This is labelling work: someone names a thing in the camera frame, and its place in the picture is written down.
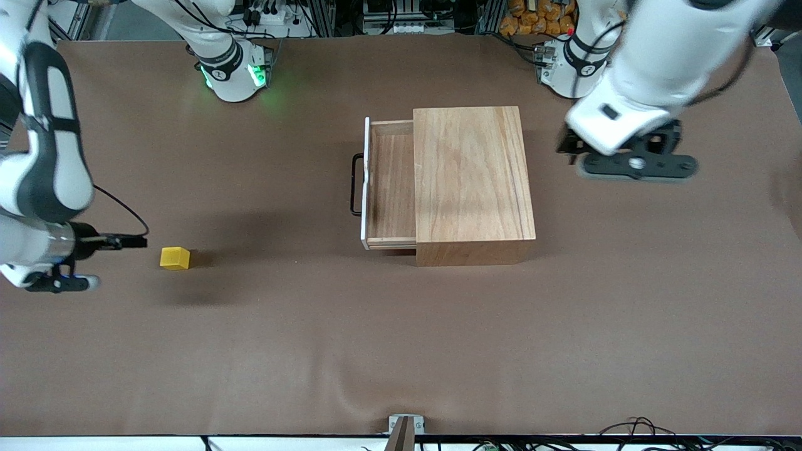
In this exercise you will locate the white power strip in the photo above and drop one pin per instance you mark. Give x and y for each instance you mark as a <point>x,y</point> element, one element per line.
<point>407,28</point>

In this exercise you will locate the brown table cover sheet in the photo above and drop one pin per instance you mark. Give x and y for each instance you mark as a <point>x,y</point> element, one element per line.
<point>313,326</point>

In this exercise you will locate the orange packets pile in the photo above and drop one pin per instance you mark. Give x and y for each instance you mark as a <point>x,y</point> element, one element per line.
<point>532,19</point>

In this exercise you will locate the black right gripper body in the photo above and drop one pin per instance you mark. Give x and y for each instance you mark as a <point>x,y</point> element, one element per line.
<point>86,243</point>

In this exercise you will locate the grey metal mount bracket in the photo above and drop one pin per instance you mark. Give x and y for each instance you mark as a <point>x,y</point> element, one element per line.
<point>406,429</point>

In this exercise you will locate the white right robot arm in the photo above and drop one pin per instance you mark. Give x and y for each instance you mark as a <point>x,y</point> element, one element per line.
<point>50,175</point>

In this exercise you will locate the aluminium frame profile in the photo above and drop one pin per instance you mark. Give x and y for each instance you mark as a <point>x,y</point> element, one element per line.
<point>78,19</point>
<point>763,39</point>

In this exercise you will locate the yellow wooden block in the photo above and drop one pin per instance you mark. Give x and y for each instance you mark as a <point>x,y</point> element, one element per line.
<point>174,258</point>

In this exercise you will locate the wooden drawer cabinet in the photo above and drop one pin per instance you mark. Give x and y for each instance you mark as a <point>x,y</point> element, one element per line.
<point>473,181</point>

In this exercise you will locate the grey base connector box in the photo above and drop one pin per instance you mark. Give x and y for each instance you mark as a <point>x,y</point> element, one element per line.
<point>546,62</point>
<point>270,56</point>

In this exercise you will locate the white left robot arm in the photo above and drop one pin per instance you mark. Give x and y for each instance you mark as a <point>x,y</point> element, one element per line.
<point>664,62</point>

